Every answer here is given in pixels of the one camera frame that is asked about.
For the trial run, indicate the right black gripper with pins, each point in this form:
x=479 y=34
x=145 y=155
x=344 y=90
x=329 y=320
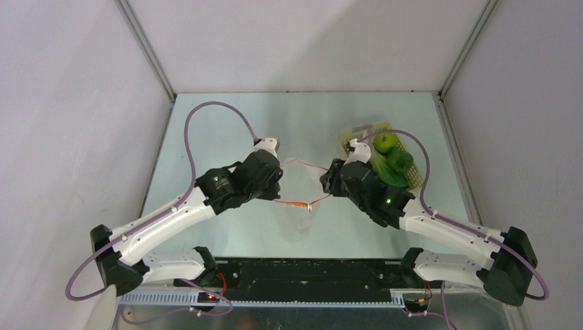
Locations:
x=333 y=177

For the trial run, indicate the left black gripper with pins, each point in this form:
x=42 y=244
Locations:
x=272 y=192

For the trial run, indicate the green bok choy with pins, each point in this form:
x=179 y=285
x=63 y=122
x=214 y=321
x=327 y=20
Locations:
x=381 y=167

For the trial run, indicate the clear zip top bag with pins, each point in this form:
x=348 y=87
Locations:
x=299 y=199

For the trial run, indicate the green bell pepper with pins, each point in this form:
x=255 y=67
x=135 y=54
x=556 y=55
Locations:
x=399 y=161

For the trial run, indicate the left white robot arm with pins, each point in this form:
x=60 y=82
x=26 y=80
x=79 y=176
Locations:
x=127 y=257

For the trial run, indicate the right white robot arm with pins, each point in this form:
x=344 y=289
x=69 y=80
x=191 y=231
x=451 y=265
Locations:
x=500 y=262

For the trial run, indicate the green apple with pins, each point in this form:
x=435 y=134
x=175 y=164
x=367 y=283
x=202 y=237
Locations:
x=385 y=142

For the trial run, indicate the cream perforated plastic basket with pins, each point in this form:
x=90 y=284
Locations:
x=413 y=176

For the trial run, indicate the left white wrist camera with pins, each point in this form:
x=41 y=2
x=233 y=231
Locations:
x=267 y=144

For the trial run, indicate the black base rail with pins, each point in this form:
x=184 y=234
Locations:
x=311 y=281

